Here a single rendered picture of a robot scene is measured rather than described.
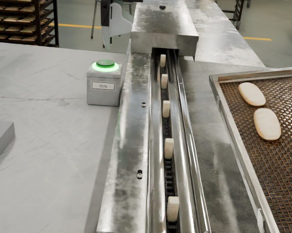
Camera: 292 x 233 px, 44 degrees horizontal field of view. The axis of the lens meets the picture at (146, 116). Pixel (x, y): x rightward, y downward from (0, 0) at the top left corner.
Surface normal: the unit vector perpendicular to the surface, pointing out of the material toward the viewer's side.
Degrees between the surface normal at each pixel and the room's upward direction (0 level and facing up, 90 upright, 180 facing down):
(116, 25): 83
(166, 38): 90
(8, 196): 0
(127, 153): 0
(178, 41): 90
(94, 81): 90
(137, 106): 0
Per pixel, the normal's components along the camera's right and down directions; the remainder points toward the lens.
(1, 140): 0.99, 0.10
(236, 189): 0.07, -0.88
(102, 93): -0.02, 0.47
